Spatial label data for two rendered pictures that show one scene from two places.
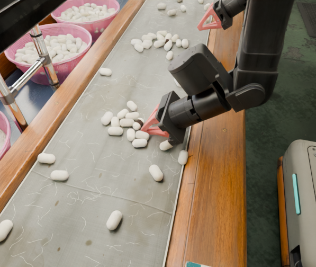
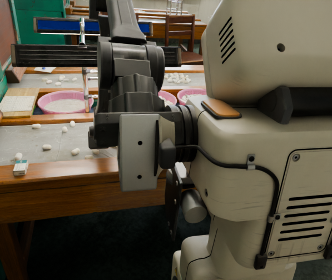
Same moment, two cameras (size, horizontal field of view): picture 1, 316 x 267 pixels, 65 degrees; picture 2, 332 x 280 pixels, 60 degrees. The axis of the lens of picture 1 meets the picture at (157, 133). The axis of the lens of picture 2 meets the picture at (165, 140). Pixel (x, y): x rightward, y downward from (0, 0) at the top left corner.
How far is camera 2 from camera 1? 0.98 m
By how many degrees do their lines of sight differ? 48
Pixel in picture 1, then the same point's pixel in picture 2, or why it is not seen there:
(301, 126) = not seen: outside the picture
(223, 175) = (78, 168)
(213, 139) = (103, 161)
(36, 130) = (84, 115)
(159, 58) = not seen: hidden behind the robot
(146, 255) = (34, 159)
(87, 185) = (63, 138)
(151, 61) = not seen: hidden behind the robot
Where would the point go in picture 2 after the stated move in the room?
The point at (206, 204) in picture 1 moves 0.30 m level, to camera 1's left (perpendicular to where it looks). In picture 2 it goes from (58, 165) to (46, 125)
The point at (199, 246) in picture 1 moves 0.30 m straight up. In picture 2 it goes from (37, 166) to (21, 83)
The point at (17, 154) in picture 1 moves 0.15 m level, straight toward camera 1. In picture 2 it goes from (69, 115) to (47, 130)
